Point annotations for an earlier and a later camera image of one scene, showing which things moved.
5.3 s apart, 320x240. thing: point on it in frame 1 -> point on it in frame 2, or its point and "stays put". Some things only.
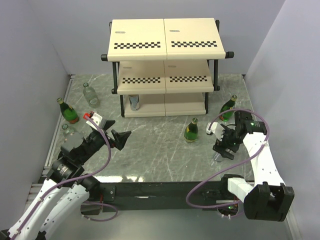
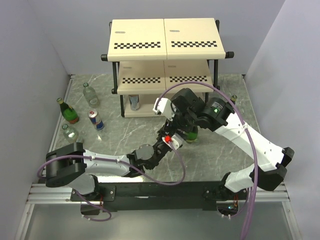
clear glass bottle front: [67, 129] stays put
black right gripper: [220, 145] -> [173, 125]
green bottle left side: [68, 112] stays put
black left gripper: [120, 139] -> [161, 134]
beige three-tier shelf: [172, 64] stays put
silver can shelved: [134, 102] stays put
